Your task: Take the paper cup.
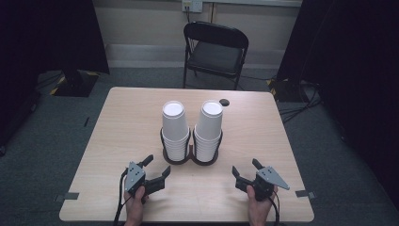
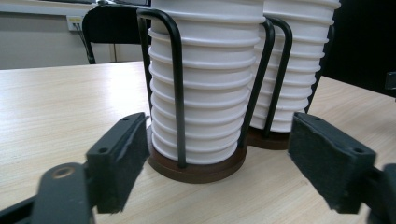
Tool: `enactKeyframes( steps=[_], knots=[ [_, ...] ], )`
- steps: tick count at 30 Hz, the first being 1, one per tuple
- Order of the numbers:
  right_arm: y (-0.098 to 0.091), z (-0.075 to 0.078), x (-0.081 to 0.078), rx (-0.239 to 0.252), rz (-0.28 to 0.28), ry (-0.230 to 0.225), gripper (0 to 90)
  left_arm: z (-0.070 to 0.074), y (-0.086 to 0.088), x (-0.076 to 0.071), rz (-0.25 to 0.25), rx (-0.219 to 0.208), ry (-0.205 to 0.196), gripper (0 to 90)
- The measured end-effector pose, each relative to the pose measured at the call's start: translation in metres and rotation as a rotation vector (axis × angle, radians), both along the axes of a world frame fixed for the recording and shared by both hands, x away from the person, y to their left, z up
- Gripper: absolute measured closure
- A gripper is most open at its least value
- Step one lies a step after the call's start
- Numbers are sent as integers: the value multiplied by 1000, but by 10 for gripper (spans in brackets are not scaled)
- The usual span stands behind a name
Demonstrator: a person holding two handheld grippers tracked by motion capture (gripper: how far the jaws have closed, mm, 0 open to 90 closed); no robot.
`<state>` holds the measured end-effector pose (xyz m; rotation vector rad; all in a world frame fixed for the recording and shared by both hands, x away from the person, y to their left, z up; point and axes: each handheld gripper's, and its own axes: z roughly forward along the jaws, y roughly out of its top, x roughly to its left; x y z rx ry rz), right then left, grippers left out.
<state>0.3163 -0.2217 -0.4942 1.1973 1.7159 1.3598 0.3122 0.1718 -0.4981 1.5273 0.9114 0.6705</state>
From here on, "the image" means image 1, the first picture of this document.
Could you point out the white wall socket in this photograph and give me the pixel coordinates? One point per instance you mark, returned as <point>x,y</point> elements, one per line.
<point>192,5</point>

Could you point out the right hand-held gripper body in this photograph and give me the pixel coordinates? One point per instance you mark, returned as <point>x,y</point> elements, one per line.
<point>267,180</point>

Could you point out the black stand base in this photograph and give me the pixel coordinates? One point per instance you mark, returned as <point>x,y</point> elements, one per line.
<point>284,91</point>
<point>75,84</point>

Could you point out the person's right hand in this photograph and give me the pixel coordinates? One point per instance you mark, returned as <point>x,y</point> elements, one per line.
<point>259,208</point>

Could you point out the small dark floor tape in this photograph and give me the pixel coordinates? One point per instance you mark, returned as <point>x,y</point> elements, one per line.
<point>86,121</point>

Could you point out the black folding chair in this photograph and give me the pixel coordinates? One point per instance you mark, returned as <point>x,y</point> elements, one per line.
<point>215,55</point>

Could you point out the grey floor tape strip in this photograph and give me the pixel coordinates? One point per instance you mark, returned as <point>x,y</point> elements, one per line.
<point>305,194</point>
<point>69,196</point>

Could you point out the person's left hand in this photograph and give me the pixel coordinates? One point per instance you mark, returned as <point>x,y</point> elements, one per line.
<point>135,205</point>

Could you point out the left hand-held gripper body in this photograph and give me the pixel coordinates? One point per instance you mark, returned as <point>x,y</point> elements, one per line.
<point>134,177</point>

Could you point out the black round table grommet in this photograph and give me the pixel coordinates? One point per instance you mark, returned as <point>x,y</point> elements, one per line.
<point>224,102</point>

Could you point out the single white paper cup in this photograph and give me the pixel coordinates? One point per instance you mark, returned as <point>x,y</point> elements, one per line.
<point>210,121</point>

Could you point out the black curtain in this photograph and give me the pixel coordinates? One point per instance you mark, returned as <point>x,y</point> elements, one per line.
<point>47,37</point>
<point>354,62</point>

